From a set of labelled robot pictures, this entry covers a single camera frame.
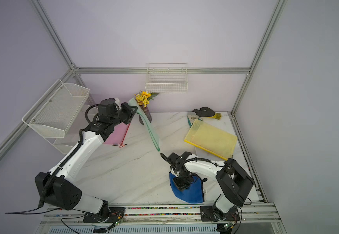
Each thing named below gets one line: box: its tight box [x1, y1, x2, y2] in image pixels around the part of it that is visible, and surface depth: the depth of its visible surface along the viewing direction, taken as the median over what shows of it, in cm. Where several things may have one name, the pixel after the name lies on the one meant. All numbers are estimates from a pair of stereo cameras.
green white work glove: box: [187, 111, 204, 128], surface depth 117 cm
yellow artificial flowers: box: [134, 90, 159, 108], surface depth 97 cm
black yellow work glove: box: [192, 106, 222, 120], surface depth 121 cm
